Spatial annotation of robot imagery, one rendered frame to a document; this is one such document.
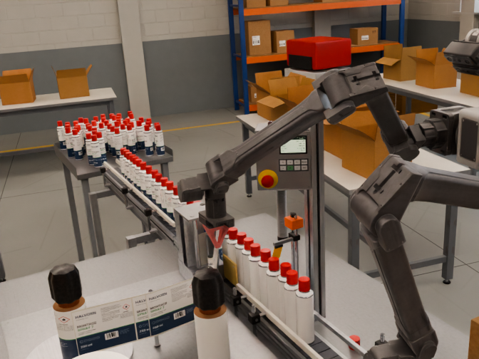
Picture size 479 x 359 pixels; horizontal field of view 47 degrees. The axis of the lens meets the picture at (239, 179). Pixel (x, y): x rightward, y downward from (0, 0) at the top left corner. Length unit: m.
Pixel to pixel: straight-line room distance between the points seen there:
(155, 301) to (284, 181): 0.52
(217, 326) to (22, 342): 0.68
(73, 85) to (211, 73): 3.07
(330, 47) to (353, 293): 5.28
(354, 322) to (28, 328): 1.05
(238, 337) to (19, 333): 0.70
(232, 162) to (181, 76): 7.84
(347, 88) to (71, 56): 7.88
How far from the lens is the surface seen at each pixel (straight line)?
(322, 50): 6.99
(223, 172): 1.40
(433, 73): 6.10
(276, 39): 8.81
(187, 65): 9.20
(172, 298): 1.68
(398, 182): 0.96
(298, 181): 1.67
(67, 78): 6.89
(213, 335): 1.51
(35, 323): 1.99
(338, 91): 1.27
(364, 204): 0.99
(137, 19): 8.93
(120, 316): 1.66
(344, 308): 1.95
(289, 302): 1.66
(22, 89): 6.91
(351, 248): 3.35
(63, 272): 1.59
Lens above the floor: 1.87
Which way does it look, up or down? 19 degrees down
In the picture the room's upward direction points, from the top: 4 degrees counter-clockwise
